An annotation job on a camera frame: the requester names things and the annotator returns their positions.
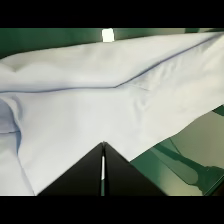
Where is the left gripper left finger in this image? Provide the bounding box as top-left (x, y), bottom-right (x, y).
top-left (37, 142), bottom-right (104, 197)

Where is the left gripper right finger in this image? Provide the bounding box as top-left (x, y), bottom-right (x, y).
top-left (103, 142), bottom-right (168, 197)

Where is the white shirt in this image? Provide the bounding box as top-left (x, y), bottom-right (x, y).
top-left (0, 31), bottom-right (224, 197)

